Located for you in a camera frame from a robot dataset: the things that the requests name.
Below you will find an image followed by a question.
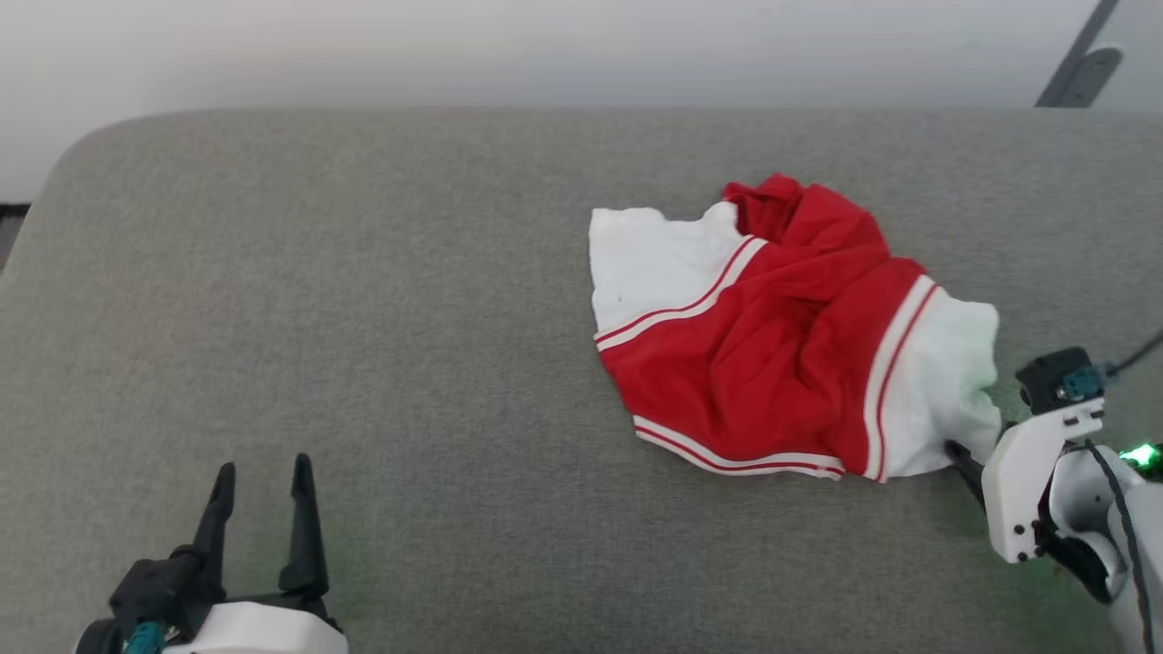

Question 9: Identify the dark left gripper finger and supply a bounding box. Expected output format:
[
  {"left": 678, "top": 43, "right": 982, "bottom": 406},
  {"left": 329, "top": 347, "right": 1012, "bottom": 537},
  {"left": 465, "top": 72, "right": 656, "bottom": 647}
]
[
  {"left": 191, "top": 461, "right": 237, "bottom": 596},
  {"left": 277, "top": 452, "right": 330, "bottom": 599}
]

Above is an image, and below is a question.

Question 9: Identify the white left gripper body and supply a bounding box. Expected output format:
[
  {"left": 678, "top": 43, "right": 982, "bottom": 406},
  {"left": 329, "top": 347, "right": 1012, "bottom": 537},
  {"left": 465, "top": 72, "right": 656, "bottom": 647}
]
[{"left": 186, "top": 590, "right": 349, "bottom": 654}]

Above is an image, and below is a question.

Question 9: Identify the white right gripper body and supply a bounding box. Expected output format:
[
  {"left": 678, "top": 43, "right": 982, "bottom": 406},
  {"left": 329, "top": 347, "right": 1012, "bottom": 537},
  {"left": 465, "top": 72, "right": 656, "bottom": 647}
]
[{"left": 981, "top": 400, "right": 1106, "bottom": 565}]

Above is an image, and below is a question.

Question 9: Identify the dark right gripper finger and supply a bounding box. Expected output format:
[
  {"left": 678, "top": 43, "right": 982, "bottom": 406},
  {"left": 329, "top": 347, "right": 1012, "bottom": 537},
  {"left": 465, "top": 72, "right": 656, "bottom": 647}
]
[{"left": 945, "top": 441, "right": 988, "bottom": 508}]

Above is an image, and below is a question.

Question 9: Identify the red and white garment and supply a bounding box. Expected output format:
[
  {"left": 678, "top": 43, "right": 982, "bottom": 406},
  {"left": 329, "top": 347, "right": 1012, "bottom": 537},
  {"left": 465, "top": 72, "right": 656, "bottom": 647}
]
[{"left": 588, "top": 173, "right": 1005, "bottom": 484}]

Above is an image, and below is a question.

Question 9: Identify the dark grey diagonal metal bar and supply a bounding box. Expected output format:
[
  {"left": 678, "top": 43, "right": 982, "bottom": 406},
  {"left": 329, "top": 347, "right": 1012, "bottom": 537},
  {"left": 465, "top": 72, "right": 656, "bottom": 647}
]
[{"left": 1036, "top": 0, "right": 1121, "bottom": 108}]

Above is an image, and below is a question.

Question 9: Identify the grey metal bracket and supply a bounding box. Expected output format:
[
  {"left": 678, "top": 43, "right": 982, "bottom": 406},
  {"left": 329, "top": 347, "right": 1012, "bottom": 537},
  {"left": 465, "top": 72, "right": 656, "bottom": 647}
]
[{"left": 1059, "top": 47, "right": 1125, "bottom": 108}]

